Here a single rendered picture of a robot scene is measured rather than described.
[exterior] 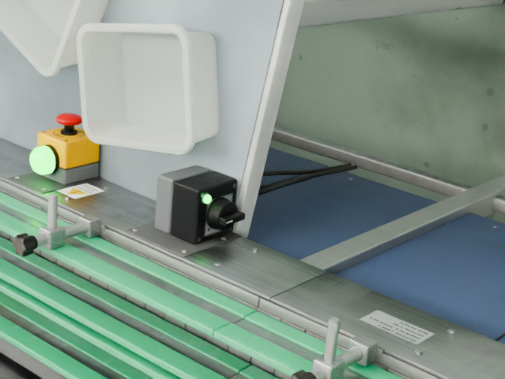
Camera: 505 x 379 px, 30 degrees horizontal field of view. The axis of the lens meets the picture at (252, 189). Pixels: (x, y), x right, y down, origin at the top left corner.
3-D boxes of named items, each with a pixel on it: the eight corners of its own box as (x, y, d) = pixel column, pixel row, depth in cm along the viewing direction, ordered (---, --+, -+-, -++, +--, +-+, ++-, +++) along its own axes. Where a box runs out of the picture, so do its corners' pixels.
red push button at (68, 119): (50, 134, 146) (50, 113, 145) (71, 131, 149) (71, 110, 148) (67, 140, 144) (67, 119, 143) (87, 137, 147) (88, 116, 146)
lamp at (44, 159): (40, 168, 147) (25, 172, 145) (41, 140, 146) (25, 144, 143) (59, 176, 144) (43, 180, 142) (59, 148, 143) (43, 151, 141)
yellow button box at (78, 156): (73, 165, 154) (35, 174, 148) (74, 121, 151) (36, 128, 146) (101, 177, 150) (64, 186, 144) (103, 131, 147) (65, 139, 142)
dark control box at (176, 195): (195, 215, 138) (152, 228, 131) (198, 163, 135) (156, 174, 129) (237, 232, 133) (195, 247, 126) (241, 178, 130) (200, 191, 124)
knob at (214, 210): (227, 224, 131) (245, 231, 129) (204, 231, 127) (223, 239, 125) (229, 193, 129) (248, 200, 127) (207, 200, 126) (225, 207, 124)
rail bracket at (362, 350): (352, 350, 107) (279, 392, 97) (361, 292, 105) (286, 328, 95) (382, 363, 105) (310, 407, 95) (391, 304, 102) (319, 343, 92)
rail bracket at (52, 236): (87, 228, 134) (8, 250, 124) (89, 179, 132) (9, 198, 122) (106, 236, 132) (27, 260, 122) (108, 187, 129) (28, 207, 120)
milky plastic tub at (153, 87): (119, 19, 142) (74, 22, 135) (231, 20, 128) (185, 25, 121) (126, 133, 146) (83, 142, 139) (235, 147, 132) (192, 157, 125)
